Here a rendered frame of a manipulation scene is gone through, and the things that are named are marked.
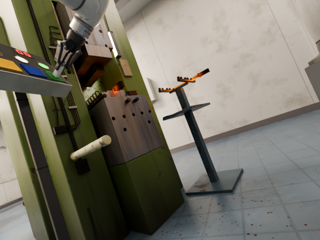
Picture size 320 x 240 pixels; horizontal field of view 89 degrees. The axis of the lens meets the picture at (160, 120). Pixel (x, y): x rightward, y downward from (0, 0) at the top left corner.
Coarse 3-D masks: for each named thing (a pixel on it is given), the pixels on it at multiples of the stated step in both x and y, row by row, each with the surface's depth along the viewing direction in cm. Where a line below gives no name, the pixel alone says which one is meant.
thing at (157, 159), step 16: (144, 160) 113; (160, 160) 124; (112, 176) 118; (128, 176) 104; (144, 176) 109; (160, 176) 119; (128, 192) 108; (144, 192) 105; (160, 192) 114; (176, 192) 124; (128, 208) 111; (144, 208) 102; (160, 208) 110; (176, 208) 119; (128, 224) 115; (144, 224) 102; (160, 224) 106
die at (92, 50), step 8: (88, 48) 118; (96, 48) 123; (104, 48) 129; (80, 56) 124; (88, 56) 118; (96, 56) 122; (104, 56) 126; (80, 64) 127; (88, 64) 128; (104, 64) 136; (80, 72) 135; (80, 80) 148
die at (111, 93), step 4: (104, 92) 116; (108, 92) 118; (112, 92) 121; (116, 92) 123; (120, 92) 126; (124, 92) 128; (108, 96) 117; (112, 96) 120; (116, 96) 122; (120, 96) 125
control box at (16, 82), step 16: (0, 48) 70; (16, 64) 67; (32, 64) 76; (48, 64) 89; (0, 80) 58; (16, 80) 63; (32, 80) 67; (48, 80) 73; (64, 80) 84; (64, 96) 86
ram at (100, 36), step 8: (56, 8) 126; (64, 8) 117; (64, 16) 119; (72, 16) 118; (64, 24) 122; (104, 24) 137; (64, 32) 124; (96, 32) 128; (104, 32) 134; (88, 40) 120; (96, 40) 126; (104, 40) 131; (112, 48) 135
